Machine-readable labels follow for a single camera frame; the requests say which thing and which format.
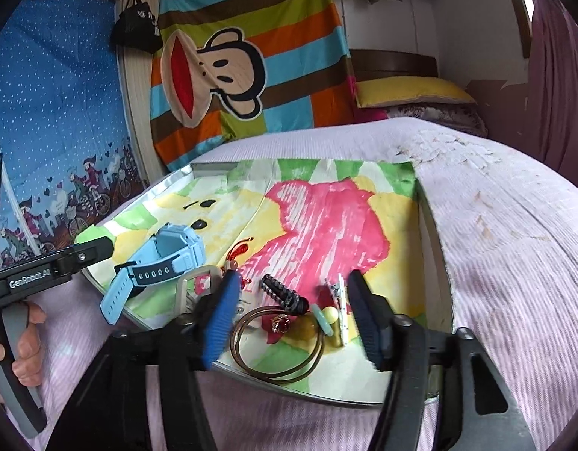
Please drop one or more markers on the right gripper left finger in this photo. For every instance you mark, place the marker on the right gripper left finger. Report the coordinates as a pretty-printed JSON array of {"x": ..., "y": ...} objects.
[{"x": 108, "y": 408}]

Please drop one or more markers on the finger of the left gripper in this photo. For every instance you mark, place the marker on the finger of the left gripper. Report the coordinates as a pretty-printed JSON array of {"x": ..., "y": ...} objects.
[{"x": 87, "y": 253}]

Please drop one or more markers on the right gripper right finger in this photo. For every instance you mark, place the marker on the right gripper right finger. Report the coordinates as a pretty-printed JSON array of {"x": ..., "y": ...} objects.
[{"x": 476, "y": 409}]

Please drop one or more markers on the light blue smart watch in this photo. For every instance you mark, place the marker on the light blue smart watch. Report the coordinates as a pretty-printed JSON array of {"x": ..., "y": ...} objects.
[{"x": 173, "y": 251}]

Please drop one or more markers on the brown cord hair band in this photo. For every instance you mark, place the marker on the brown cord hair band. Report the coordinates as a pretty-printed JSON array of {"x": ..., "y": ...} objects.
[{"x": 276, "y": 348}]

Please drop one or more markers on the silver metal hair clip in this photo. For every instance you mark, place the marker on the silver metal hair clip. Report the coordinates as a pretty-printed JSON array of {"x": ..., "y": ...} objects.
[{"x": 339, "y": 294}]

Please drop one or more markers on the person's left hand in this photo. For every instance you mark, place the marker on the person's left hand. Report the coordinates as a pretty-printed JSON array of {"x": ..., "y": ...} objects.
[{"x": 28, "y": 365}]

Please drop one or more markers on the blue fabric wardrobe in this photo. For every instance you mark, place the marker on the blue fabric wardrobe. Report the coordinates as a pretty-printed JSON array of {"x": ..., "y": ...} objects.
[{"x": 64, "y": 137}]

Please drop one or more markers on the wooden cabinet panel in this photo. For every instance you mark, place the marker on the wooden cabinet panel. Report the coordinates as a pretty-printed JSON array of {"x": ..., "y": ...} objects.
[{"x": 135, "y": 68}]

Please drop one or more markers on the pink floral bed sheet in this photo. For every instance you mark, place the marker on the pink floral bed sheet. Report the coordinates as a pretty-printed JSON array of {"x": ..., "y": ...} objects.
[{"x": 509, "y": 231}]

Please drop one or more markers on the shallow grey tray box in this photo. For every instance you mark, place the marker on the shallow grey tray box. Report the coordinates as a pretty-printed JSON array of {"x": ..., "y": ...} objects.
[{"x": 279, "y": 267}]

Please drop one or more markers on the colourful cartoon paper lining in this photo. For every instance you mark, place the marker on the colourful cartoon paper lining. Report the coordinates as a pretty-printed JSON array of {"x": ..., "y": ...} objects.
[{"x": 270, "y": 262}]

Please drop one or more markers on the black hanging bag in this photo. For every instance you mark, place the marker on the black hanging bag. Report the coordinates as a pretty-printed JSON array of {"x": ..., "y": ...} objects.
[{"x": 136, "y": 28}]

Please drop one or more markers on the striped monkey cartoon blanket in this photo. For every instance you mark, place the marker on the striped monkey cartoon blanket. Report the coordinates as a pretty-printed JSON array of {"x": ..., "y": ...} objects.
[{"x": 231, "y": 69}]

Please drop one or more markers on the floral patterned pillow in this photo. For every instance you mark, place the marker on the floral patterned pillow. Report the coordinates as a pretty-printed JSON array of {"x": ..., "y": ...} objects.
[{"x": 460, "y": 117}]

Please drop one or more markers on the pink curtain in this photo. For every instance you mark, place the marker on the pink curtain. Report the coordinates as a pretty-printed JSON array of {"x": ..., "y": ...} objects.
[{"x": 539, "y": 117}]

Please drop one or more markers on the yellow pillow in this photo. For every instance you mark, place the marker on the yellow pillow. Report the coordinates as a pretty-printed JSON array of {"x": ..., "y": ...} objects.
[{"x": 406, "y": 90}]

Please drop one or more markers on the dark wooden headboard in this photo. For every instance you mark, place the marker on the dark wooden headboard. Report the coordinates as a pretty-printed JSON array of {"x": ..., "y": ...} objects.
[{"x": 377, "y": 64}]

